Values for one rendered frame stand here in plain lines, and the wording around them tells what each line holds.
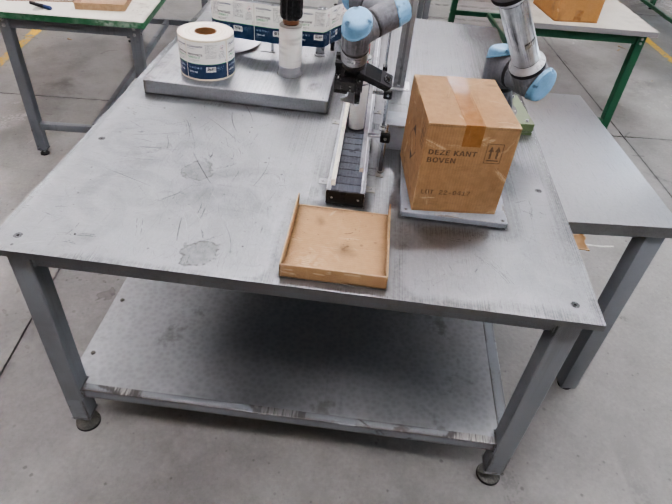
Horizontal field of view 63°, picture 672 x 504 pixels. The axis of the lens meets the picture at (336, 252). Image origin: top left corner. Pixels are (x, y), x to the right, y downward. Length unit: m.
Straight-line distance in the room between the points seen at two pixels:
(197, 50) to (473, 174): 1.09
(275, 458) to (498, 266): 1.01
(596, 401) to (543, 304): 1.06
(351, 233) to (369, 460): 0.87
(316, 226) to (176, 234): 0.36
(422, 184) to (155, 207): 0.73
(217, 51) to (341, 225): 0.90
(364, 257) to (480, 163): 0.40
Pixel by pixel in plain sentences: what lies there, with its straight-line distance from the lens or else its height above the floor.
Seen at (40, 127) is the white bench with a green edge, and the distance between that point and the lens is 3.50.
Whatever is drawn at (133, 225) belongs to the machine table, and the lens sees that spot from 1.53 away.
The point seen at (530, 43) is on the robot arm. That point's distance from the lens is 1.90.
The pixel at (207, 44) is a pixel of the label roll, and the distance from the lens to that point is 2.10.
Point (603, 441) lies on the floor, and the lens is 2.34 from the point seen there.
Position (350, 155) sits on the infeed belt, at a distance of 1.72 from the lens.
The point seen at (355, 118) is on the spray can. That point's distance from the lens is 1.83.
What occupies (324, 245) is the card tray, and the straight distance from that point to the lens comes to 1.43.
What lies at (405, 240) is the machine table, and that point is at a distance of 1.49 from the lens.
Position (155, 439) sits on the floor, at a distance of 2.08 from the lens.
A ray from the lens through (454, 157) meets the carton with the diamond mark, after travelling 1.49.
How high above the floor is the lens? 1.75
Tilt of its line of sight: 40 degrees down
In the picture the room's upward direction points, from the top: 6 degrees clockwise
